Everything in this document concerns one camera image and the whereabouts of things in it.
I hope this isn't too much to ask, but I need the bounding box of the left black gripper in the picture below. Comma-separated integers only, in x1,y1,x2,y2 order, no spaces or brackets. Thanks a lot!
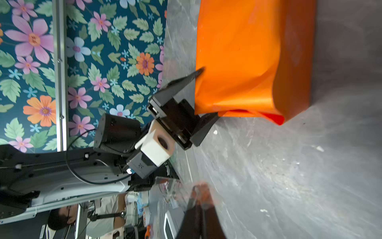
148,67,220,150

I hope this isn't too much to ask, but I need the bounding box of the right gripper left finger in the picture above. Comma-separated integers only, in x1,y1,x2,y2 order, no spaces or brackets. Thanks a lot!
176,186,202,239

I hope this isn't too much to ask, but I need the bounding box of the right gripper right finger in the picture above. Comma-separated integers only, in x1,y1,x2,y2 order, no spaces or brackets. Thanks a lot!
201,191,226,239

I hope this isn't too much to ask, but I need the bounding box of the clear tape strip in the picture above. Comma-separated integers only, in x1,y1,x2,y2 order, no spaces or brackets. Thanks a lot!
154,177,215,211

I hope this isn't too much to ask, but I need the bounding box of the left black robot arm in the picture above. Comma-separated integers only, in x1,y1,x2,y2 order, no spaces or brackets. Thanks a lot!
1,68,219,224

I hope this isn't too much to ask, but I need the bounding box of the white display device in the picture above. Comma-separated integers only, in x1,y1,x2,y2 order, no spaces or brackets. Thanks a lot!
163,207,185,239

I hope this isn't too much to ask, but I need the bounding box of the person behind the rig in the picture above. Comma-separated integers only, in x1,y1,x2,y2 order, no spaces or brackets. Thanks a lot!
47,192,129,239

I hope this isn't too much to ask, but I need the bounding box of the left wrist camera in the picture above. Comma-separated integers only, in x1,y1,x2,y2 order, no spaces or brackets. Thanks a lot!
126,120,175,179

